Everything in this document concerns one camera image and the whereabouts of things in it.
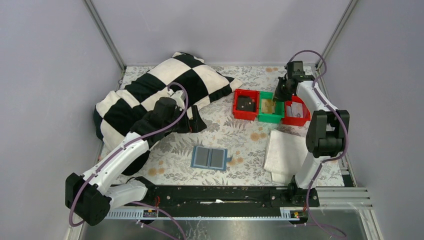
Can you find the white cards in bin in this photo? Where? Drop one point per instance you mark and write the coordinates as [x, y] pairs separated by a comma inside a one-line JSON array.
[[295, 110]]

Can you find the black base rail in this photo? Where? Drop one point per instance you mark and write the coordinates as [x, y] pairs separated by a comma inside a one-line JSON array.
[[227, 200]]

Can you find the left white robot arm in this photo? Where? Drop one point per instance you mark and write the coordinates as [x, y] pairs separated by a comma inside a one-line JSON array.
[[92, 195]]

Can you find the grey slotted cable duct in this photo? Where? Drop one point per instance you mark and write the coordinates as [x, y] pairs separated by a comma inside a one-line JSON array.
[[279, 214]]

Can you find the green plastic bin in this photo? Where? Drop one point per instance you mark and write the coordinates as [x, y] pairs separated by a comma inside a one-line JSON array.
[[270, 118]]

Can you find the left red plastic bin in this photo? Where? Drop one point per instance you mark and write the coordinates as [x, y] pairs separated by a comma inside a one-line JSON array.
[[241, 115]]

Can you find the right red plastic bin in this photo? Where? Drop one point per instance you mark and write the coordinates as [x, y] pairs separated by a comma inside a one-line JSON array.
[[300, 122]]

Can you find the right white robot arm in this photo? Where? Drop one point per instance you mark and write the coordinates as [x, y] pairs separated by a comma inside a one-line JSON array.
[[327, 136]]

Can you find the white folded towel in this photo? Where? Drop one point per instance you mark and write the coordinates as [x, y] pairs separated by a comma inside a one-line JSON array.
[[287, 157]]

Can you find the black cards in bin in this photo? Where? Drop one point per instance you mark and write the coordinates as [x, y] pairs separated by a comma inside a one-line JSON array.
[[246, 104]]

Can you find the blue card holder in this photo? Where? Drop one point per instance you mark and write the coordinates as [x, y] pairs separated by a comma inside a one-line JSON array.
[[210, 158]]

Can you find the floral table cloth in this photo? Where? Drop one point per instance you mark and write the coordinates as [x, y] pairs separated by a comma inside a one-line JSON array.
[[170, 160]]

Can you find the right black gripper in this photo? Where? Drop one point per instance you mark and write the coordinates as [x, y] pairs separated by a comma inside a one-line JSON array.
[[277, 95]]

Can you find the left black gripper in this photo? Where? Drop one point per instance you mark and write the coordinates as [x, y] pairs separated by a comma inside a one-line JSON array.
[[195, 125]]

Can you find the red plastic bin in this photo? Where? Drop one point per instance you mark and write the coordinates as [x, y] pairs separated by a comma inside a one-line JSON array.
[[300, 122], [241, 115]]

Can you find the black white checkered pillow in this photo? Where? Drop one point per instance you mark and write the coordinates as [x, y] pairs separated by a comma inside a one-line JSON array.
[[115, 115]]

